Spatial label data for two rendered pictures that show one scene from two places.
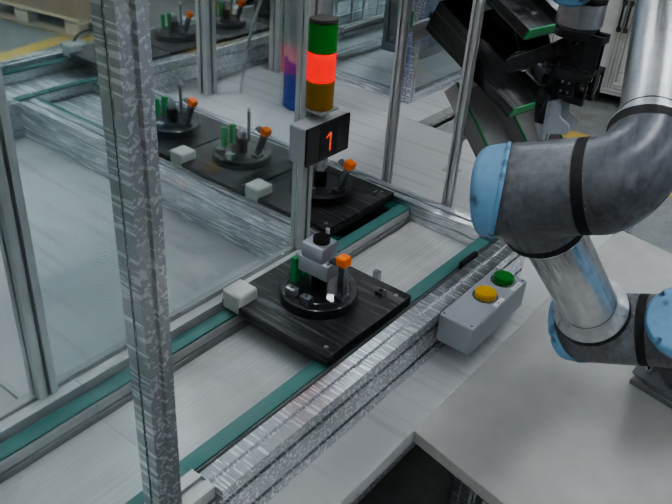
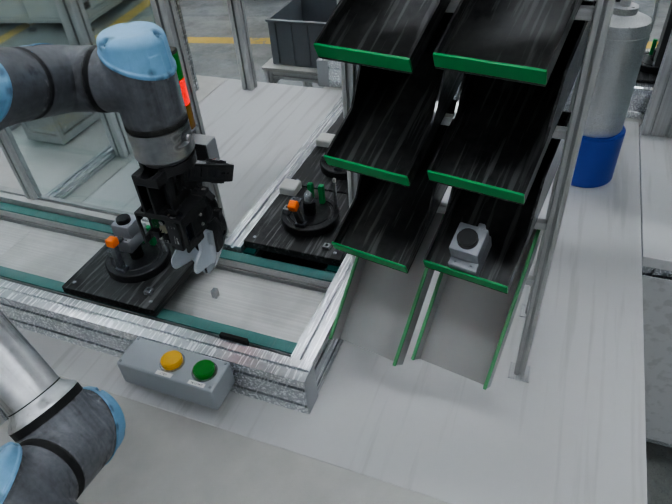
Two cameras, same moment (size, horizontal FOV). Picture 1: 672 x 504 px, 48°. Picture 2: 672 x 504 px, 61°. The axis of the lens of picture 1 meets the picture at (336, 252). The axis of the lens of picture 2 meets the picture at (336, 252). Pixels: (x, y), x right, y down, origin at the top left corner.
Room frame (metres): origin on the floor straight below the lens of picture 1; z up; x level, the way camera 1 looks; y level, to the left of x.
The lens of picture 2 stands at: (1.32, -1.03, 1.79)
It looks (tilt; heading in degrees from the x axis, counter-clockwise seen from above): 41 degrees down; 78
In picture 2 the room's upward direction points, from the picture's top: 5 degrees counter-clockwise
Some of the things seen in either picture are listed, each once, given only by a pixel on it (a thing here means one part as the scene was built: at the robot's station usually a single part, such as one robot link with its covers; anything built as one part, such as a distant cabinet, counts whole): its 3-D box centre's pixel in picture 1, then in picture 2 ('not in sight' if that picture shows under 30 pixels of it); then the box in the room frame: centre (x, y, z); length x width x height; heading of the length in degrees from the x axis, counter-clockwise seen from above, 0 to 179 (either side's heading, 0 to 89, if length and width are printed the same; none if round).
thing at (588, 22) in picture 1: (581, 14); (164, 140); (1.26, -0.37, 1.45); 0.08 x 0.08 x 0.05
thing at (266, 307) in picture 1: (317, 300); (140, 264); (1.09, 0.03, 0.96); 0.24 x 0.24 x 0.02; 54
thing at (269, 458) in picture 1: (396, 348); (118, 330); (1.03, -0.12, 0.91); 0.89 x 0.06 x 0.11; 144
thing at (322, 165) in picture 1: (320, 174); (309, 204); (1.49, 0.05, 1.01); 0.24 x 0.24 x 0.13; 54
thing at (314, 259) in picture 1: (316, 251); (130, 227); (1.10, 0.03, 1.06); 0.08 x 0.04 x 0.07; 55
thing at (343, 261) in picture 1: (339, 274); (118, 250); (1.07, -0.01, 1.04); 0.04 x 0.02 x 0.08; 54
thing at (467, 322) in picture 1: (482, 308); (176, 371); (1.15, -0.28, 0.93); 0.21 x 0.07 x 0.06; 144
